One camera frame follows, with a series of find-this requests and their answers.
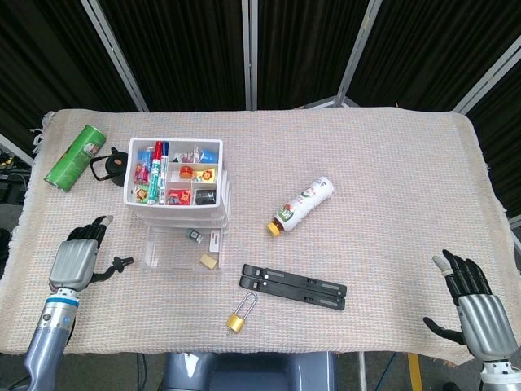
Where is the red cap whiteboard marker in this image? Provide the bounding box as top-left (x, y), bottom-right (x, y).
top-left (146, 141), bottom-right (164, 204)

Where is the blue cable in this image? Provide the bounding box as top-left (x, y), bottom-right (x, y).
top-left (380, 353), bottom-right (398, 391)

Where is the white table leg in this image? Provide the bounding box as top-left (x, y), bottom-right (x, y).
top-left (357, 352), bottom-right (368, 391)

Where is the black folding partition screen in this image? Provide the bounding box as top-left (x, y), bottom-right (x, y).
top-left (0, 0), bottom-right (521, 229)

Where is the black folding laptop stand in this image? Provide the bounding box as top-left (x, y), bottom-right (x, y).
top-left (239, 263), bottom-right (348, 312)

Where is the brass long-shackle padlock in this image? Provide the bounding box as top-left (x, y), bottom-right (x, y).
top-left (225, 291), bottom-right (258, 336)

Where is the white drawer organizer box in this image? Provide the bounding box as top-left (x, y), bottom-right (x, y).
top-left (122, 137), bottom-right (233, 231)

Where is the red snack packet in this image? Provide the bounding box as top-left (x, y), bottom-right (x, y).
top-left (166, 188), bottom-right (192, 206)

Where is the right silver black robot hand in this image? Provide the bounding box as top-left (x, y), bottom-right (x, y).
top-left (422, 248), bottom-right (512, 362)

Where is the blue cap whiteboard marker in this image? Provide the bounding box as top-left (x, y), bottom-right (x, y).
top-left (157, 141), bottom-right (171, 205)

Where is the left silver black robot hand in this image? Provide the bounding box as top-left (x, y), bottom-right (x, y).
top-left (48, 214), bottom-right (135, 292)

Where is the clear plastic packet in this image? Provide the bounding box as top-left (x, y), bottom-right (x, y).
top-left (173, 151), bottom-right (203, 165)

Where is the beige woven tablecloth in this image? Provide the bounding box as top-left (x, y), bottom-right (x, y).
top-left (0, 106), bottom-right (510, 366)

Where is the green chip can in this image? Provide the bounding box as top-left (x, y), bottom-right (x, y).
top-left (43, 124), bottom-right (107, 193)

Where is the black round clip object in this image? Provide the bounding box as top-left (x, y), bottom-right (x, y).
top-left (89, 146), bottom-right (131, 187)

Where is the white bottle yellow cap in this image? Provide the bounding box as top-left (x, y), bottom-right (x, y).
top-left (266, 176), bottom-right (335, 237)

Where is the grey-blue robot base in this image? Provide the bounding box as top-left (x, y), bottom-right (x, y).
top-left (162, 352), bottom-right (339, 391)

